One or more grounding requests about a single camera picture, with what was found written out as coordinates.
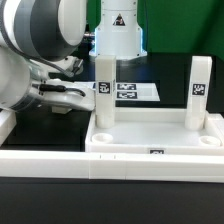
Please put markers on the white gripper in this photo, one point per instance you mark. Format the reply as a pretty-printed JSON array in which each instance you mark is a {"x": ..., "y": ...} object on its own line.
[{"x": 58, "y": 93}]

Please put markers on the white desk top tray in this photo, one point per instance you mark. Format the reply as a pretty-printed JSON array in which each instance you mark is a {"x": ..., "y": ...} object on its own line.
[{"x": 156, "y": 131}]

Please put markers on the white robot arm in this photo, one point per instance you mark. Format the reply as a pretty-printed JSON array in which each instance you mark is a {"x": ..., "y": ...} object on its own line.
[{"x": 39, "y": 36}]

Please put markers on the white left fence block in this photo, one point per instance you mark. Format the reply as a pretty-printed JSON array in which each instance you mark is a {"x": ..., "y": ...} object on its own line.
[{"x": 7, "y": 124}]

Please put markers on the marker tag sheet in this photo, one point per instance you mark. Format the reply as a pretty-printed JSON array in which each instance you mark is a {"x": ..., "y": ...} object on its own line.
[{"x": 123, "y": 91}]

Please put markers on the white front fence bar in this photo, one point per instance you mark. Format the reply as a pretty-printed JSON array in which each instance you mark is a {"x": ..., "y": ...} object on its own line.
[{"x": 162, "y": 167}]

